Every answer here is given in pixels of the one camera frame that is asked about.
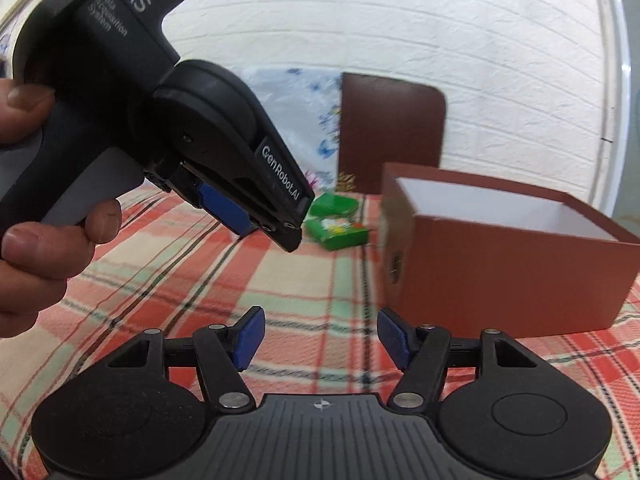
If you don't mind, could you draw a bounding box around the white door frame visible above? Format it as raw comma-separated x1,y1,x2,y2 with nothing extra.
595,0,640,241

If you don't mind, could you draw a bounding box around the green cardboard box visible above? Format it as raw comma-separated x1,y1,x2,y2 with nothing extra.
305,215,371,252
310,192,362,221

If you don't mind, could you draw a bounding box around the red plaid tablecloth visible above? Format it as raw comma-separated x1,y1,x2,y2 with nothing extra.
0,185,640,480

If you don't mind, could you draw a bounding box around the person's left hand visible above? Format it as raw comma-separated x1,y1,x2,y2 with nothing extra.
0,77,123,339

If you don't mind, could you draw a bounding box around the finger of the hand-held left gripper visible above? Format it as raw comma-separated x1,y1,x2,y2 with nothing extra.
186,135,316,254
191,181,254,237

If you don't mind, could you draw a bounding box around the brown cardboard box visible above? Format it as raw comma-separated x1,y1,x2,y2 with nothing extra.
381,162,640,339

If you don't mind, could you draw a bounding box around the brown chair with rounded backrest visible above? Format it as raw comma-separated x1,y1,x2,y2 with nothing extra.
337,72,447,195

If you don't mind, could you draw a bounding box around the floral plastic bag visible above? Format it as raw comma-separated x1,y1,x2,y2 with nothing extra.
244,66,344,192

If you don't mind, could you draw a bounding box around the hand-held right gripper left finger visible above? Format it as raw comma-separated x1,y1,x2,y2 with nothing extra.
107,306,266,413

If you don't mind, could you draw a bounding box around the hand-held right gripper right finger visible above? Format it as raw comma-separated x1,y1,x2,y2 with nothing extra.
377,308,533,411

